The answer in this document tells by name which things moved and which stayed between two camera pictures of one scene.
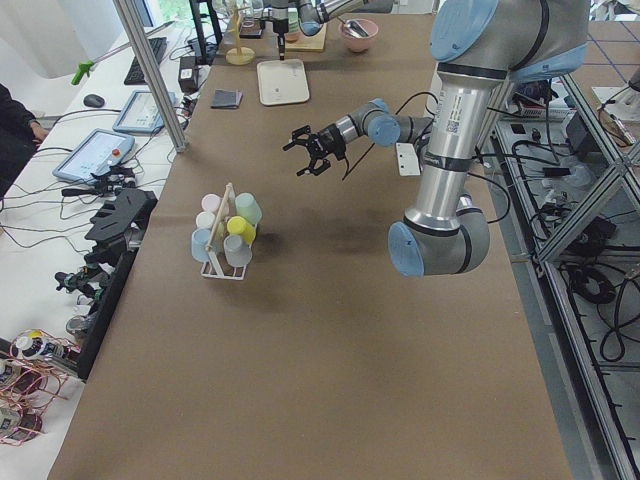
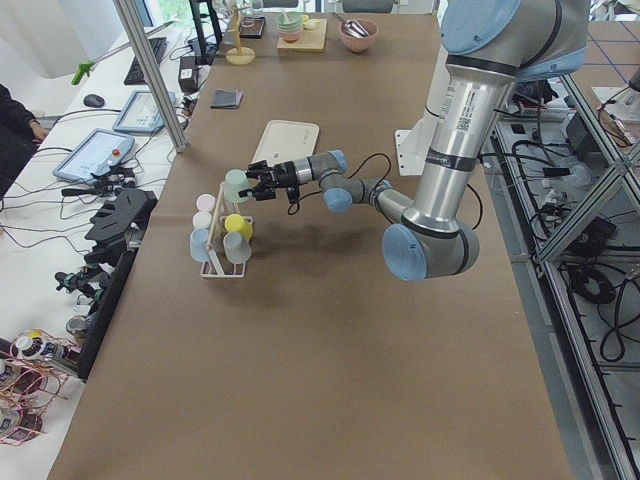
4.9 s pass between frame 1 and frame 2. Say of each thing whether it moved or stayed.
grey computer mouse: stayed
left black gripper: moved
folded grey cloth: stayed
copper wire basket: stayed
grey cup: stayed
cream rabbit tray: moved
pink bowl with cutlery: stayed
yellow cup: stayed
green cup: moved
